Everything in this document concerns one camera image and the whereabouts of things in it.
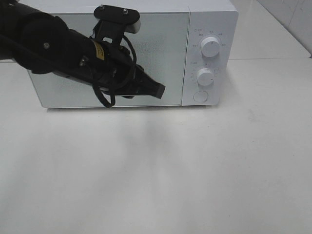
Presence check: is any round white door button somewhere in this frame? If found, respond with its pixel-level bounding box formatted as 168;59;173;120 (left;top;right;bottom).
193;91;209;103

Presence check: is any white upper power knob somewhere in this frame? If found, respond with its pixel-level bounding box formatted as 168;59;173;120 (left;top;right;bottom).
200;36;220;58

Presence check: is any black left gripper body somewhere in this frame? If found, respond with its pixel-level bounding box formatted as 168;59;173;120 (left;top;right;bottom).
84;40;137;98

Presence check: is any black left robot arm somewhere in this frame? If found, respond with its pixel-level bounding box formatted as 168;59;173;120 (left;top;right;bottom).
0;0;165;106

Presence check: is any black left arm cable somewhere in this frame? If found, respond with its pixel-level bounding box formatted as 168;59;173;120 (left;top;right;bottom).
0;31;137;108

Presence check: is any white microwave oven body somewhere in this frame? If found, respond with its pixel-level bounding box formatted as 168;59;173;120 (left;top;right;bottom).
18;0;238;108

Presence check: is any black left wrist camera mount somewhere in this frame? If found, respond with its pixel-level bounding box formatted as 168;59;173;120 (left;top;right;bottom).
93;5;141;46

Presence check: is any white timer knob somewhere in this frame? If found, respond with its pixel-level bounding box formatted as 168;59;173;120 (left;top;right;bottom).
196;68;215;86

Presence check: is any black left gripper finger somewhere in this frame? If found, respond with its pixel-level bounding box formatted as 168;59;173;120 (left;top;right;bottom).
133;64;165;99

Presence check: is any white microwave door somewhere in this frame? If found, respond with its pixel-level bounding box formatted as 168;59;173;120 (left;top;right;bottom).
29;13;189;108

